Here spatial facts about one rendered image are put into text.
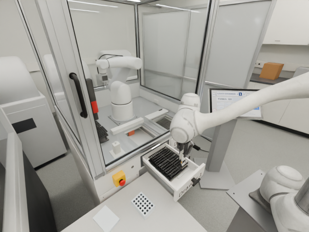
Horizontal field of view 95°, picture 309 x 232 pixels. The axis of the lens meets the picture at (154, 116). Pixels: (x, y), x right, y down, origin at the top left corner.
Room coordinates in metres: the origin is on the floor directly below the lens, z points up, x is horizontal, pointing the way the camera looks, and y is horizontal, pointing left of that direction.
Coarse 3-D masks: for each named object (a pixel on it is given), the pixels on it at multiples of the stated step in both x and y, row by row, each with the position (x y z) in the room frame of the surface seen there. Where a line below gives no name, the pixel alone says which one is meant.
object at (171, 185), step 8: (152, 152) 0.82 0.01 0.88; (176, 152) 0.82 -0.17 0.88; (144, 160) 0.72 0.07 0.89; (152, 168) 0.66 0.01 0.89; (192, 168) 0.70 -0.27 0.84; (160, 176) 0.60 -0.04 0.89; (176, 176) 0.64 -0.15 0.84; (184, 176) 0.64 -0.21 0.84; (168, 184) 0.55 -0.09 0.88; (176, 184) 0.58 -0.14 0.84
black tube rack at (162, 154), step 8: (160, 152) 0.80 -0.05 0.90; (168, 152) 0.80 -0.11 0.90; (152, 160) 0.72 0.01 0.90; (160, 160) 0.75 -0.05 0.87; (168, 160) 0.72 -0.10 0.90; (176, 160) 0.72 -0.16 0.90; (184, 160) 0.72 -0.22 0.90; (160, 168) 0.67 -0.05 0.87; (168, 168) 0.65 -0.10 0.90; (176, 168) 0.65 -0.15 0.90; (184, 168) 0.68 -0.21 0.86; (168, 176) 0.61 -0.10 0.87
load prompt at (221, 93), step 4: (216, 92) 1.40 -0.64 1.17; (220, 92) 1.40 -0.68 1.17; (224, 92) 1.40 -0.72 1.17; (228, 92) 1.40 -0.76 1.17; (232, 92) 1.39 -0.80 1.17; (236, 92) 1.39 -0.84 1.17; (240, 92) 1.39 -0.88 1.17; (244, 92) 1.39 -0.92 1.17; (236, 96) 1.36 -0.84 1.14; (240, 96) 1.36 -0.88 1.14; (244, 96) 1.36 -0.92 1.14
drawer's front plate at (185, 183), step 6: (198, 168) 0.63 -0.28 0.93; (204, 168) 0.66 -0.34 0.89; (192, 174) 0.58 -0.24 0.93; (198, 174) 0.62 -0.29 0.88; (186, 180) 0.54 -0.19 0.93; (180, 186) 0.50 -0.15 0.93; (186, 186) 0.54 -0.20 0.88; (174, 192) 0.49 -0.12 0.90; (180, 192) 0.50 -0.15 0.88; (174, 198) 0.48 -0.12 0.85
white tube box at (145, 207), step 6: (138, 198) 0.51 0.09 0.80; (144, 198) 0.51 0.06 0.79; (132, 204) 0.48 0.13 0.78; (138, 204) 0.47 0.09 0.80; (144, 204) 0.47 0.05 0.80; (150, 204) 0.47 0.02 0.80; (138, 210) 0.44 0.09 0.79; (144, 210) 0.44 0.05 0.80; (150, 210) 0.44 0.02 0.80; (144, 216) 0.41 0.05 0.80
